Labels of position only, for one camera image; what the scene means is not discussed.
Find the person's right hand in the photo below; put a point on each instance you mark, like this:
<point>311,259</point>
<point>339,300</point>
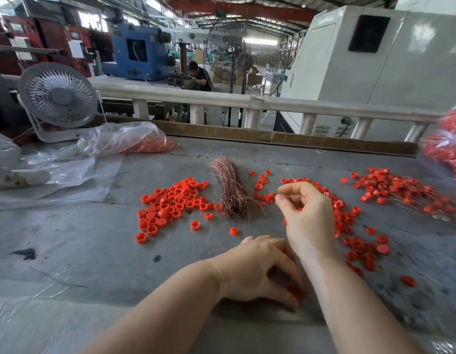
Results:
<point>312,224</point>

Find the person's left hand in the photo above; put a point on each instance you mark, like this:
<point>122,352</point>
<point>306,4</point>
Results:
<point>246,270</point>

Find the person's right thumb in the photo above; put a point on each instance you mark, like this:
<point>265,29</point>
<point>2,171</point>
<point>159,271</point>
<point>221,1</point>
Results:
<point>287,204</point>

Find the person's left thumb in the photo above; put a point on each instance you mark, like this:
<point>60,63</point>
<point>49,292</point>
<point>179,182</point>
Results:
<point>276,297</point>

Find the red plastic cap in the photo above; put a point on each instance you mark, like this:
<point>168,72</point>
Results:
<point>408,280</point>
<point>295,290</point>
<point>194,225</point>
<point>233,231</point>

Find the person's right forearm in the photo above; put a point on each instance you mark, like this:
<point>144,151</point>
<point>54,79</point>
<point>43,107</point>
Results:
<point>349,309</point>

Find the person's left forearm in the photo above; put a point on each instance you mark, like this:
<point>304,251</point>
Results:
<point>165,313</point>

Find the black power plug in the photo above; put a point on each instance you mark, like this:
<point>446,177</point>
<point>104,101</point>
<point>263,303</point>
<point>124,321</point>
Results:
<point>345,121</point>

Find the white railing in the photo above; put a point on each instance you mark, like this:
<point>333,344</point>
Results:
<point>272,103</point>

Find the stack of cardboard boxes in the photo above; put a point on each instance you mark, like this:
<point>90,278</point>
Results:
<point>233,75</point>

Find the small black standing fan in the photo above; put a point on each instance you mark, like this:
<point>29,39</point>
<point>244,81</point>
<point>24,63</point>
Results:
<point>245,62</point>

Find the clear bag of red caps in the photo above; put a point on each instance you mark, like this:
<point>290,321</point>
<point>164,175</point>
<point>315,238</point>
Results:
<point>139,138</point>

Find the large white machine cabinet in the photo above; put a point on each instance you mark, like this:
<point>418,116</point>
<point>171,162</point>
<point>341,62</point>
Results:
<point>390,69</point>

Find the large bag of red caps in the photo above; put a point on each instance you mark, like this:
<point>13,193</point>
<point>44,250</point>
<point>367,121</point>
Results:
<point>447,147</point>

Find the large black standing fan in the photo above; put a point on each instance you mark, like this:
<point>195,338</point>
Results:
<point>225,40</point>

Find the blue industrial machine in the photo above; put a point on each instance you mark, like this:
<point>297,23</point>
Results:
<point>139,51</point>

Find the clear plastic sheet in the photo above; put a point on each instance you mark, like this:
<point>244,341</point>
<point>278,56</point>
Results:
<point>47,320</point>

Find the crumpled clear plastic bag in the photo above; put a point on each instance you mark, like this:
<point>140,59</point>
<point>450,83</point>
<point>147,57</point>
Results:
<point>47,169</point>

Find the white desk fan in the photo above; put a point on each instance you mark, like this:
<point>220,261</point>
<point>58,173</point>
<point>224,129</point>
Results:
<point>58,95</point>

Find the white plastic tube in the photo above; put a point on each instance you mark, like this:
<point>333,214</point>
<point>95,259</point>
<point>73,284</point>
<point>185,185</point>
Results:
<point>26,177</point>

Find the red industrial machine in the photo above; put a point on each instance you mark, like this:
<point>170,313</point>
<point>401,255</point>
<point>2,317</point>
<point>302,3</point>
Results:
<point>47,44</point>

